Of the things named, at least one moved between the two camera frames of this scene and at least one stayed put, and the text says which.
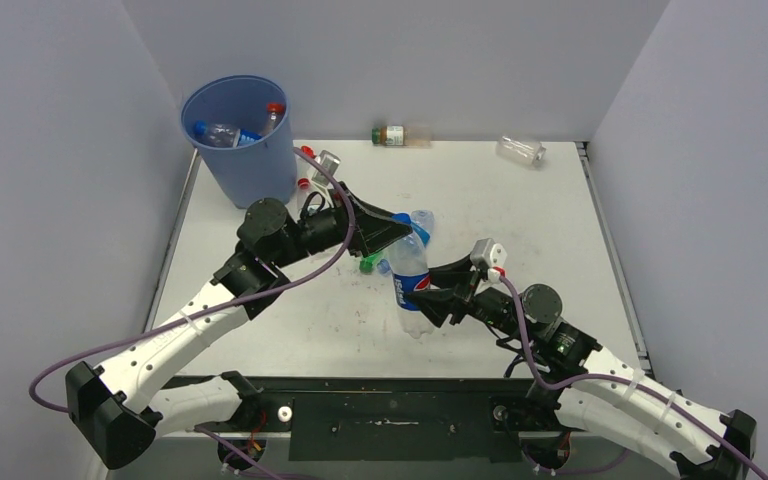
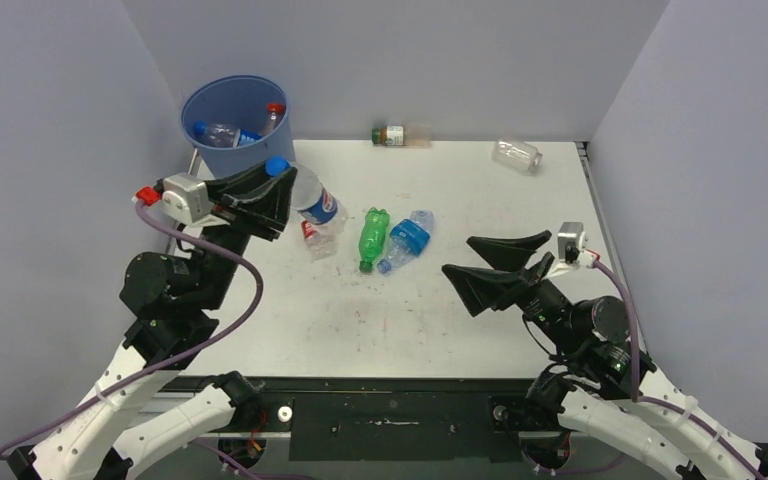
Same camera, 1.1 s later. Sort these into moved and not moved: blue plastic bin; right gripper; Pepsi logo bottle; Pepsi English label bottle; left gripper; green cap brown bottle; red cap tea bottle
Moved: Pepsi logo bottle; left gripper; right gripper
Not moved: red cap tea bottle; blue plastic bin; green cap brown bottle; Pepsi English label bottle
